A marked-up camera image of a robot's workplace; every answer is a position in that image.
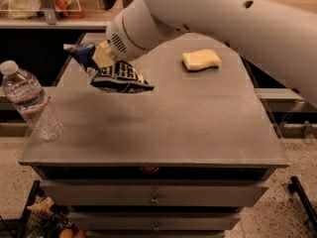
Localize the grey lower drawer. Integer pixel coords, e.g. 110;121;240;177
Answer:
69;212;241;231

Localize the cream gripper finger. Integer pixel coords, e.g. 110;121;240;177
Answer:
92;42;118;68

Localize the grey upper drawer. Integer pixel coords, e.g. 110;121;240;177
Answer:
41;180;267;207

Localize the metal shelf rail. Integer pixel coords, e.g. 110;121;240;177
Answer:
0;18;110;31

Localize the black wire basket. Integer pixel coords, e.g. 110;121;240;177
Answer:
14;180;88;238

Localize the grey drawer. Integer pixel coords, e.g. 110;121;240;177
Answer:
41;180;267;207
69;212;241;231

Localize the black metal stand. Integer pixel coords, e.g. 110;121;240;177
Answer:
288;177;317;232

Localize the clear plastic water bottle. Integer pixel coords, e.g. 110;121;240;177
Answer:
0;60;63;141

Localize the yellow sponge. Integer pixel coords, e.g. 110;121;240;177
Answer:
182;50;221;71

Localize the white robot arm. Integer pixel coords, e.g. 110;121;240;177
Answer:
105;0;317;106

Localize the blue Kettle chip bag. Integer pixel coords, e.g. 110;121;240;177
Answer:
63;42;155;93

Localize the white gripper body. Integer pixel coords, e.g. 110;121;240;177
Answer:
106;0;178;61

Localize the clear acrylic box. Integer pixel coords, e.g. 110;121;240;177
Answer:
0;0;84;19

